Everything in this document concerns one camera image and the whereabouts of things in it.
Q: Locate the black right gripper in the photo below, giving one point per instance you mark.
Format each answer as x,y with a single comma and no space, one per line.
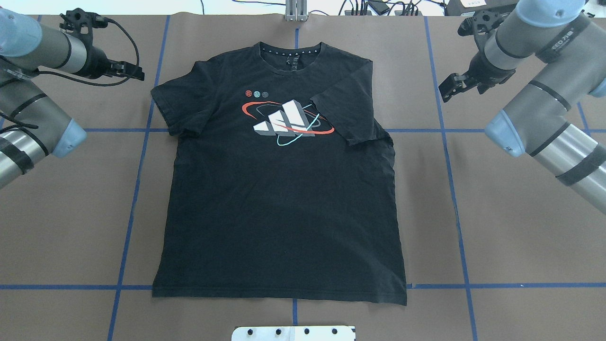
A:
483,67

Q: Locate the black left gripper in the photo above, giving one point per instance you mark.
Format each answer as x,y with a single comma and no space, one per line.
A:
97,61

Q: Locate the black graphic t-shirt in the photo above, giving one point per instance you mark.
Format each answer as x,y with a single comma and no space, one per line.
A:
283,183

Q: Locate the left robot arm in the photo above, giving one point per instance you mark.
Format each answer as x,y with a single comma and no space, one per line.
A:
38,127

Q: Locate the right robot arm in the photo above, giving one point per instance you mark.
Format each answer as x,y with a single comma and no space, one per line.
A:
572,47

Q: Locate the dark box on table edge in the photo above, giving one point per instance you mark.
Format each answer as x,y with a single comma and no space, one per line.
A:
467,8

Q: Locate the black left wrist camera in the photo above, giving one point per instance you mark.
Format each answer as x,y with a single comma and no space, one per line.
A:
82,22

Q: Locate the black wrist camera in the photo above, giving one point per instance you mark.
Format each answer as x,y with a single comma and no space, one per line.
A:
82,22
481,22

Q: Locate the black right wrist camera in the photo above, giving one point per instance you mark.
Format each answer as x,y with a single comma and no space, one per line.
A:
481,22

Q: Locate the black power strip with cables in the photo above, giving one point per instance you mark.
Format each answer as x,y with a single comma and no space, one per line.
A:
381,8

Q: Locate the aluminium frame post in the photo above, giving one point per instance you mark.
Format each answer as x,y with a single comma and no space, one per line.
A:
296,10

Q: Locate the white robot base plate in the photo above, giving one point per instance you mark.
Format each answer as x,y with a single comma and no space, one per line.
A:
295,333

